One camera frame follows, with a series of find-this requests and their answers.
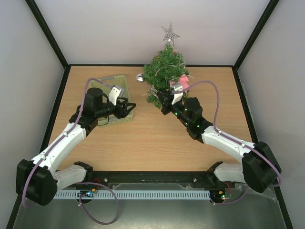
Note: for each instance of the silver star ornament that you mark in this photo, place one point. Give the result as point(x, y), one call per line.
point(169, 34)

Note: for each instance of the small green christmas tree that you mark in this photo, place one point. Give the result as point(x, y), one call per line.
point(168, 65)

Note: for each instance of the green plastic basket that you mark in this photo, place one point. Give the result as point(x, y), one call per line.
point(119, 82)

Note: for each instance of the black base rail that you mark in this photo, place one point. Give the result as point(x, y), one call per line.
point(201, 179)

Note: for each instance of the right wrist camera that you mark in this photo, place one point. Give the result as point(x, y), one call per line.
point(177, 91)

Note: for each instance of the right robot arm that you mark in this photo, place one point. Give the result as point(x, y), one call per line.
point(257, 167)

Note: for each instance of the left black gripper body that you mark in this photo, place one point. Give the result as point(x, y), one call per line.
point(118, 114)

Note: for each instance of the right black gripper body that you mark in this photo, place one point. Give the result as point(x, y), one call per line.
point(166, 103)

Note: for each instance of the silver ball ornament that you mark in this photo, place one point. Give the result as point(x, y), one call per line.
point(140, 78)

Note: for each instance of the pink ornaments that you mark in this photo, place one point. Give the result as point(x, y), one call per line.
point(183, 81)

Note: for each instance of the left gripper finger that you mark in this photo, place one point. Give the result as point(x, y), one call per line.
point(128, 109)
point(123, 100)

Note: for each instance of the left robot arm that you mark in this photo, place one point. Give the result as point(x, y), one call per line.
point(39, 179)

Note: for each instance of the white slotted cable duct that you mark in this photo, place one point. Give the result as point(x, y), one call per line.
point(135, 194)

